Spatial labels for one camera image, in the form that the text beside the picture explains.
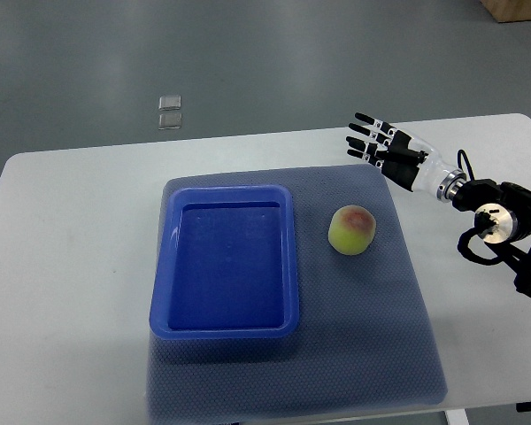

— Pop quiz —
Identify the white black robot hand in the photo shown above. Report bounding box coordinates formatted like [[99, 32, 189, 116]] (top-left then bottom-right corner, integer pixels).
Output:
[[346, 112, 458, 199]]

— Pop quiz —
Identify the green red peach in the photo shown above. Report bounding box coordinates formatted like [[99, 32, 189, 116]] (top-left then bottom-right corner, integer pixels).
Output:
[[327, 205, 376, 256]]

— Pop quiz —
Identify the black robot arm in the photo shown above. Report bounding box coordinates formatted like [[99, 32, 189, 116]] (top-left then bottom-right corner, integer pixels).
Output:
[[446, 150, 531, 298]]

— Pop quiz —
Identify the blue plastic tray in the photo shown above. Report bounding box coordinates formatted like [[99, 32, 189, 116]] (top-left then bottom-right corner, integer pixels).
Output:
[[150, 185, 300, 341]]

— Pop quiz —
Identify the clear floor plate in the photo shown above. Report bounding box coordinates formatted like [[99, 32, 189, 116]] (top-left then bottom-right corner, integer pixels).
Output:
[[158, 95, 181, 111], [158, 112, 182, 130]]

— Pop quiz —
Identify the lower clear floor plate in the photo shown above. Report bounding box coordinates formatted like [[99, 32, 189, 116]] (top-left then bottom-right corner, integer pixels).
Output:
[[158, 112, 182, 130]]

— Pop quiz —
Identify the upper clear floor plate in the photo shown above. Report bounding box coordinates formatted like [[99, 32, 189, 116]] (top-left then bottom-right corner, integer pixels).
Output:
[[158, 95, 181, 111]]

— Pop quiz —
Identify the white table leg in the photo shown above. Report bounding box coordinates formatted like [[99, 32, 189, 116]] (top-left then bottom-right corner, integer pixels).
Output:
[[444, 409, 469, 425]]

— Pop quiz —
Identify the grey blue mesh mat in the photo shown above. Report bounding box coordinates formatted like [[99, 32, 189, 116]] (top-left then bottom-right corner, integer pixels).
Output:
[[146, 165, 447, 424]]

